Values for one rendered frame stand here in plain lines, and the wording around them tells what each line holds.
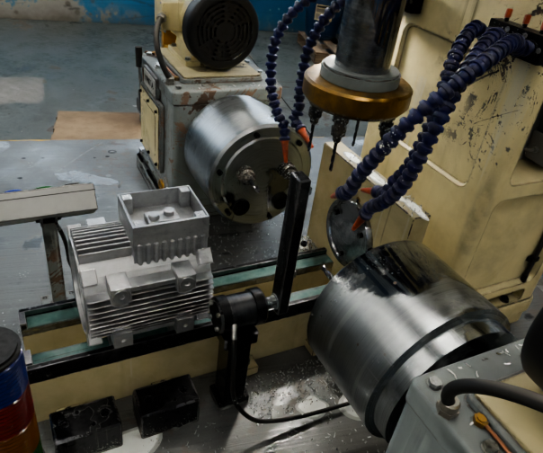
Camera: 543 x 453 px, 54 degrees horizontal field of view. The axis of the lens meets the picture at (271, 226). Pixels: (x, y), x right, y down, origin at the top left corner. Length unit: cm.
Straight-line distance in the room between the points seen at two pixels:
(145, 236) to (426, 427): 47
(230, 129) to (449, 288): 58
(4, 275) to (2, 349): 77
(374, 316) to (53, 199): 60
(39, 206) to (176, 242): 29
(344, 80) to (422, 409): 49
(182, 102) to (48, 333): 59
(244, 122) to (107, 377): 56
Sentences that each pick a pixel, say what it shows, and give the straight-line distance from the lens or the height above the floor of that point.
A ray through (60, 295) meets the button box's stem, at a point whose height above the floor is 84.
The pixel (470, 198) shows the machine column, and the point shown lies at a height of 117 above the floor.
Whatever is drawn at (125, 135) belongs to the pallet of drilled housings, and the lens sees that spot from 343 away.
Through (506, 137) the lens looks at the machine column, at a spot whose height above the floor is 129.
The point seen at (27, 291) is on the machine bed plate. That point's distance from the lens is 125.
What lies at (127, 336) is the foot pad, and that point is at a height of 98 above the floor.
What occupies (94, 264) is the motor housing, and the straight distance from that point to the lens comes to 84.
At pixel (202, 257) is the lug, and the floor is 108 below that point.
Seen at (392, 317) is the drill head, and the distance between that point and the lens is 72.
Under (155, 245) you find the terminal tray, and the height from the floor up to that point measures 111.
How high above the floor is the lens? 160
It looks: 34 degrees down
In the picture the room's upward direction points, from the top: 8 degrees clockwise
